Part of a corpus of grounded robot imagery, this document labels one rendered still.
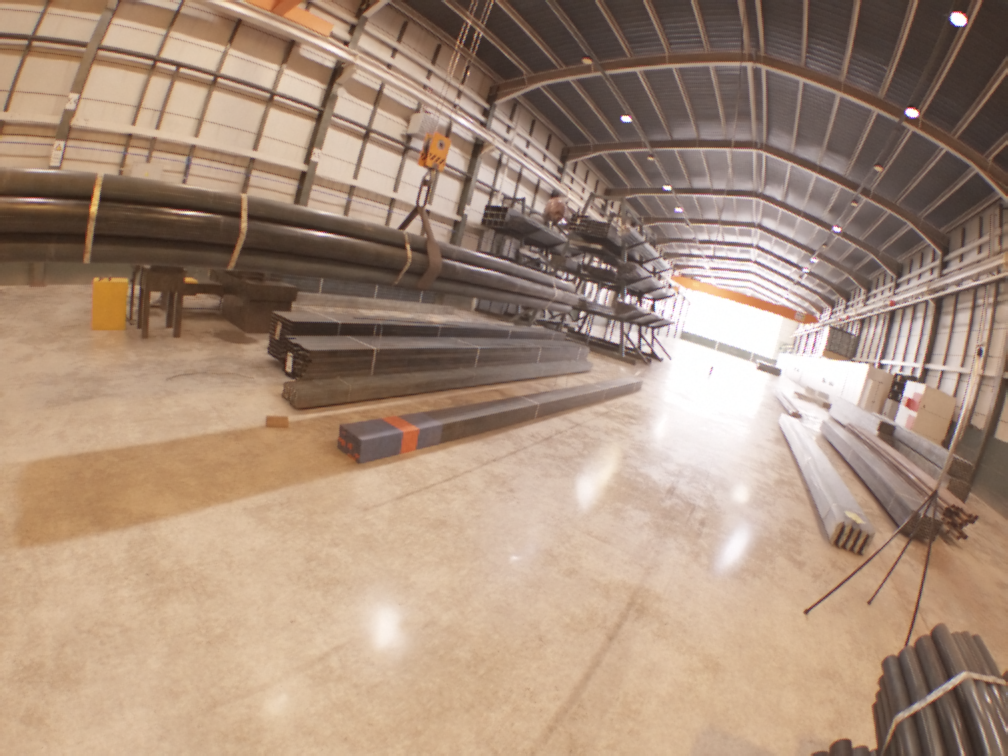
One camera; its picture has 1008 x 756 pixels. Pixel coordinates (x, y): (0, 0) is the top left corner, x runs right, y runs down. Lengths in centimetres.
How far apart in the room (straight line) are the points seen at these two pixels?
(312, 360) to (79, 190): 221
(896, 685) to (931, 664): 9
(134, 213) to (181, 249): 35
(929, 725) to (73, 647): 215
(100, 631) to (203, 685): 43
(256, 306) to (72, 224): 384
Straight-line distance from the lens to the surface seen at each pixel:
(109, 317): 555
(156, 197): 234
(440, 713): 141
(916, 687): 114
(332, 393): 336
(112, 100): 1003
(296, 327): 404
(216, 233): 233
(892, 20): 1169
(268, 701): 140
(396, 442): 271
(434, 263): 328
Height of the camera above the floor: 121
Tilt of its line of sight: 13 degrees down
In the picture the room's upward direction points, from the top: 14 degrees clockwise
